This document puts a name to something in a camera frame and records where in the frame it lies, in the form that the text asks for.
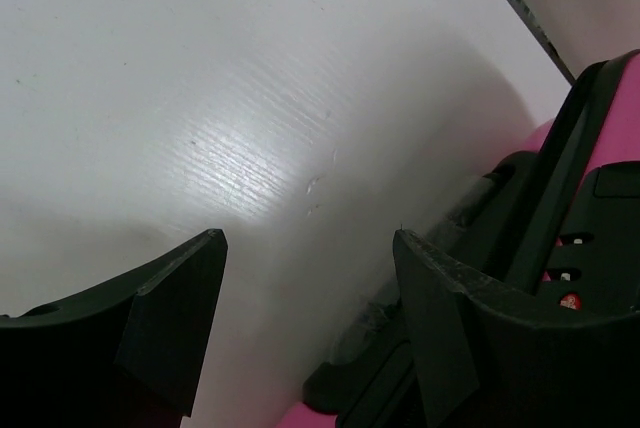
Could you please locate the pink hard-shell suitcase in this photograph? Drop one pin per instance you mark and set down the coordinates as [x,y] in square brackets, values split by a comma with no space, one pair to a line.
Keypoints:
[557,220]

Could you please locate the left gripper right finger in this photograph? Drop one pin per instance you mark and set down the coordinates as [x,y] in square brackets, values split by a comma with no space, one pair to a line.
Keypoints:
[489,355]

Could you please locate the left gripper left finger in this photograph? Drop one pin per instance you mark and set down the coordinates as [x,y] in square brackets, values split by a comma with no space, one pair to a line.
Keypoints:
[127,352]

